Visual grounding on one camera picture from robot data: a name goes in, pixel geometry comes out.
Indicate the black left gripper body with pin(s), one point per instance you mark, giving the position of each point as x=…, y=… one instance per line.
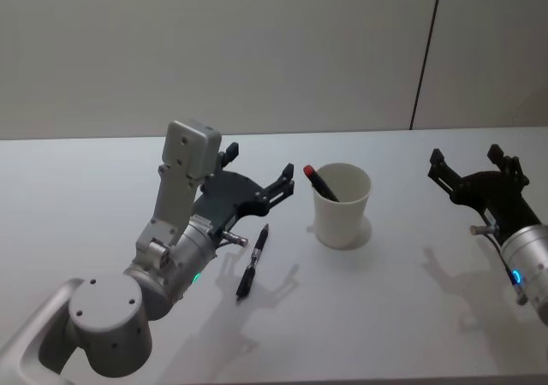
x=233, y=194

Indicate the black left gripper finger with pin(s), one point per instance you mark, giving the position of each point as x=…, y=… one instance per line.
x=278, y=188
x=231, y=150

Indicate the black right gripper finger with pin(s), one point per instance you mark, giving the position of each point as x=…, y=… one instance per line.
x=511, y=164
x=441, y=169

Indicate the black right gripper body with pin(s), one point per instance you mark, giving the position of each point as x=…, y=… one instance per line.
x=492, y=197

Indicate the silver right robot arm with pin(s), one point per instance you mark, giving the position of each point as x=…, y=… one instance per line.
x=528, y=256

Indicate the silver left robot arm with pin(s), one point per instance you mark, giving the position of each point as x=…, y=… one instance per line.
x=107, y=316

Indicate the black marker with red cap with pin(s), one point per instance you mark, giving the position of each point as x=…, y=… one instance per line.
x=323, y=184

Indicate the white paper cup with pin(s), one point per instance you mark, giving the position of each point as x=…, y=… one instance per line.
x=342, y=214

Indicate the black pen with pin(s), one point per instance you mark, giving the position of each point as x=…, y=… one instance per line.
x=253, y=261

